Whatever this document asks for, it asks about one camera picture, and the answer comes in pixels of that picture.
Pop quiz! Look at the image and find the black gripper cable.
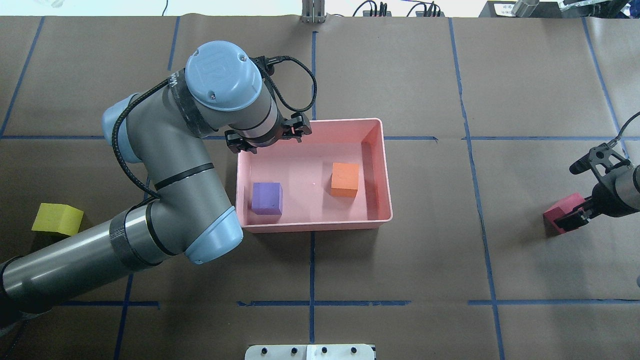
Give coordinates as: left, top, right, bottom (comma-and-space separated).
607, 111, 640, 148
111, 55, 318, 200

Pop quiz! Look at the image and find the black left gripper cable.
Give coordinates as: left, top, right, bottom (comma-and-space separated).
111, 55, 318, 200

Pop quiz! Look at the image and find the aluminium frame post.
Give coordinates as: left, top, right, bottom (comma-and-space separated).
300, 0, 327, 24

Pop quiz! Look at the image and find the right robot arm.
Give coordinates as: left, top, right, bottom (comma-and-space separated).
544, 141, 640, 234

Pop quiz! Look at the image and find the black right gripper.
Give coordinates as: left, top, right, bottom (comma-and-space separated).
554, 143, 632, 233

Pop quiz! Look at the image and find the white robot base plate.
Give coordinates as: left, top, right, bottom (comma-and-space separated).
244, 343, 377, 360

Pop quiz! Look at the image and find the orange foam block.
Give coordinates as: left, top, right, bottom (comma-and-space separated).
330, 162, 360, 198

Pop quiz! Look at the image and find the yellow-green foam block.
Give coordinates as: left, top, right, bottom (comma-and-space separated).
30, 203, 85, 237

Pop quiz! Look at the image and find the pink plastic bin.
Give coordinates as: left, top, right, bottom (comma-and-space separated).
235, 118, 393, 234

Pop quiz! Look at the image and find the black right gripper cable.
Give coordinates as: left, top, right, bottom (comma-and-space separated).
607, 111, 640, 148

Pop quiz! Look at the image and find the black power connector right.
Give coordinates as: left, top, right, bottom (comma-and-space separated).
406, 0, 445, 18

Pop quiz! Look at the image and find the black power connector left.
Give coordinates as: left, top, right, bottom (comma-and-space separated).
351, 0, 393, 18

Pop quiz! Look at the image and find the black power connector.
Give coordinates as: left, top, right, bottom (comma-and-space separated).
351, 0, 393, 18
406, 0, 445, 18

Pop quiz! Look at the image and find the black box with label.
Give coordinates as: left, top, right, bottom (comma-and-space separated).
477, 0, 563, 19

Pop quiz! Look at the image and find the brown paper table cover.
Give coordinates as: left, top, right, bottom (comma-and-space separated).
1, 14, 639, 360

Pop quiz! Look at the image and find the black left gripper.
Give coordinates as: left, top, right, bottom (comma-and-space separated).
224, 55, 313, 154

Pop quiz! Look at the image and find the red foam block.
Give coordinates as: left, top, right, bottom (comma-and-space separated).
542, 193, 589, 239

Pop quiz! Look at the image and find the silver metal cylinder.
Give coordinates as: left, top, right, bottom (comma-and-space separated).
510, 0, 540, 18

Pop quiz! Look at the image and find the purple foam block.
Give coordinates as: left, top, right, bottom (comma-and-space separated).
251, 182, 284, 216

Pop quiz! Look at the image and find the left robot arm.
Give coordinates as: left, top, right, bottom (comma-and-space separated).
1, 40, 318, 332

